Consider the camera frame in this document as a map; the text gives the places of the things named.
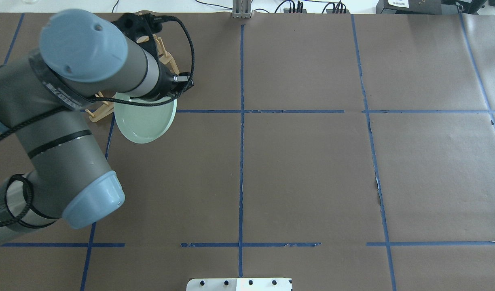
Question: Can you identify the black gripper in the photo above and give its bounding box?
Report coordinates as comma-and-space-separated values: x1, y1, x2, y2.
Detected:
150, 57, 194, 101

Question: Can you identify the light green ceramic plate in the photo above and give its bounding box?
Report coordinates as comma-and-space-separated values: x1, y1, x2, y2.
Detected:
114, 100, 177, 144

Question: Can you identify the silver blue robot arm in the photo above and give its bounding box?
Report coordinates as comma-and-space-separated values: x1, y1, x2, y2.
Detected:
0, 9, 195, 245

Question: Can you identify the wooden dish rack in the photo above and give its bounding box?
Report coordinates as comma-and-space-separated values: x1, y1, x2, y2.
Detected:
85, 13, 195, 123

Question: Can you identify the brown paper table cover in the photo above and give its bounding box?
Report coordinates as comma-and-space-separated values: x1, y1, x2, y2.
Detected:
0, 13, 495, 291

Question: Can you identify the black device box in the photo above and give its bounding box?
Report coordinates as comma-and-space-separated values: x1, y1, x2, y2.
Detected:
375, 0, 460, 15

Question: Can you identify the aluminium frame post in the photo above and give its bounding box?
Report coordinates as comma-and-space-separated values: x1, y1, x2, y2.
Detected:
232, 0, 253, 19

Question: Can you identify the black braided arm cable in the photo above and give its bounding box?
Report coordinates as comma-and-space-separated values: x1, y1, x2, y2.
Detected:
0, 15, 195, 229

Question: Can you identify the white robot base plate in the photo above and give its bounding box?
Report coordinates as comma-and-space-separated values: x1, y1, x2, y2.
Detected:
186, 277, 293, 291

